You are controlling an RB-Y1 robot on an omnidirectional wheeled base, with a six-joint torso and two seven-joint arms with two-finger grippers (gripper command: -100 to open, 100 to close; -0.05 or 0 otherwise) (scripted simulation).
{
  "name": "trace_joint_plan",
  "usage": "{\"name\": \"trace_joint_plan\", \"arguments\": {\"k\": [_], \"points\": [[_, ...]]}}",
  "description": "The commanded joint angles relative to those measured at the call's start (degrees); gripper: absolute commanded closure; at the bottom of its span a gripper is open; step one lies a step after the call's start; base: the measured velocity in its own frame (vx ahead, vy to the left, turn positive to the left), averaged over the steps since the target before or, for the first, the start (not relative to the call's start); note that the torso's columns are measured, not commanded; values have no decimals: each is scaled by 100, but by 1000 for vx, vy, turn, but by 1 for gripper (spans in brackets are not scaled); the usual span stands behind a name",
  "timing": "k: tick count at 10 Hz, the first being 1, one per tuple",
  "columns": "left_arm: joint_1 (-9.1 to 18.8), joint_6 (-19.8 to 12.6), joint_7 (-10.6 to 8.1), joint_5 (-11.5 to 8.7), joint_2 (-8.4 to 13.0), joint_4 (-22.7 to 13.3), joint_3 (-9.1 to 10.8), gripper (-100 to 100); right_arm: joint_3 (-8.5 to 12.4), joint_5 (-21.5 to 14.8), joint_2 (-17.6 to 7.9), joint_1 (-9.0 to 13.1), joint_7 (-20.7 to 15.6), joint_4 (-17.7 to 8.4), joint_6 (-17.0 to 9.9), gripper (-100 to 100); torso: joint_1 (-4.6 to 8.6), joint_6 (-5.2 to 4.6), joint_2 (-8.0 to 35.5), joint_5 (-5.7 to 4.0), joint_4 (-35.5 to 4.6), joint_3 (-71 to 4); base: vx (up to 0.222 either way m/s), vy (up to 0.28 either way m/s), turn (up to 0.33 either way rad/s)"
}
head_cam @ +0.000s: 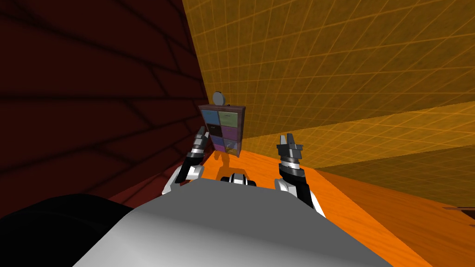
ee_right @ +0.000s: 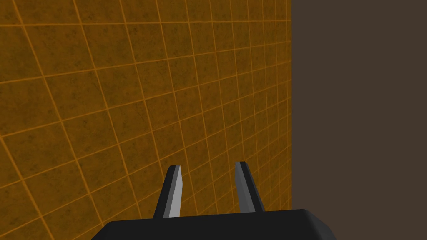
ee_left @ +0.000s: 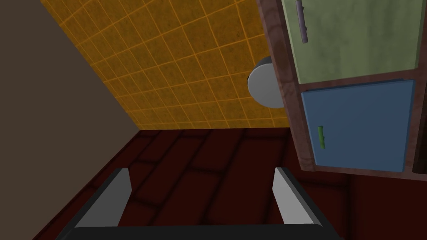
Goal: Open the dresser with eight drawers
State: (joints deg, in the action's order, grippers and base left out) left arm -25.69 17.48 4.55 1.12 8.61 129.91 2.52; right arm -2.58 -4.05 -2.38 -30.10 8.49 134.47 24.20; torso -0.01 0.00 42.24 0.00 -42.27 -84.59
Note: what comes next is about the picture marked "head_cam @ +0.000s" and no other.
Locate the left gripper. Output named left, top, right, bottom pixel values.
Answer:
left=192, top=126, right=210, bottom=152

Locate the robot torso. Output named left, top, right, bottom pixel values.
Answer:
left=72, top=172, right=394, bottom=267

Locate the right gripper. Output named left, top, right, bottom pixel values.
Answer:
left=276, top=133, right=304, bottom=160

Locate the brown chest with coloured drawers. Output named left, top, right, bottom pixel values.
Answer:
left=198, top=90, right=247, bottom=159

